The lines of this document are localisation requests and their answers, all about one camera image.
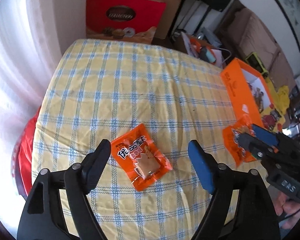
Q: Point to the teal hand tool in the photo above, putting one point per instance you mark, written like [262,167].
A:
[207,54]

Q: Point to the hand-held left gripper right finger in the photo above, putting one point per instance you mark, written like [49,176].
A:
[200,162]

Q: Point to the white sheer curtain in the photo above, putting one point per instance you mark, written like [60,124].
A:
[20,55]

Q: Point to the open cardboard box with tools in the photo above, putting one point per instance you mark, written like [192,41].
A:
[190,45]

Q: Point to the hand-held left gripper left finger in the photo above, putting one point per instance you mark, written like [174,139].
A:
[96,162]

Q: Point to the brown sofa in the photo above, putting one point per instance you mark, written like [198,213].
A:
[252,35]

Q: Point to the orange cardboard box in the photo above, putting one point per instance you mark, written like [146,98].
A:
[237,90]

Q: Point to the red plastic bag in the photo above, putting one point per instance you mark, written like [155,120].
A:
[27,150]

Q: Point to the yellow plastic bag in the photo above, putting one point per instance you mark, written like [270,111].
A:
[281,97]

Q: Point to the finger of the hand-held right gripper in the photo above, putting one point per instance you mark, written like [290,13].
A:
[251,146]
[266,136]

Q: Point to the yellow-green device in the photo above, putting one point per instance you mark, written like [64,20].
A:
[256,63]

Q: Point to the framed wall painting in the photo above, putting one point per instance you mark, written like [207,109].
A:
[287,7]

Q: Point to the person's right hand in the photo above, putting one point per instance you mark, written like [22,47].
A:
[288,208]

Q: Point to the yellow plaid tablecloth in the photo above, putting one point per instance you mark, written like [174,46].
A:
[140,92]

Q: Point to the white flat box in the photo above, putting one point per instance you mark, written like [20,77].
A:
[210,36]

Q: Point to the red gift bag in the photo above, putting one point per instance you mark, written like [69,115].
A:
[122,17]

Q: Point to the orange snack packet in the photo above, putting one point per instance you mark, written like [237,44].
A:
[233,145]
[140,155]

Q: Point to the black speaker stand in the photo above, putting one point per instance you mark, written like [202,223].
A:
[202,17]
[182,15]

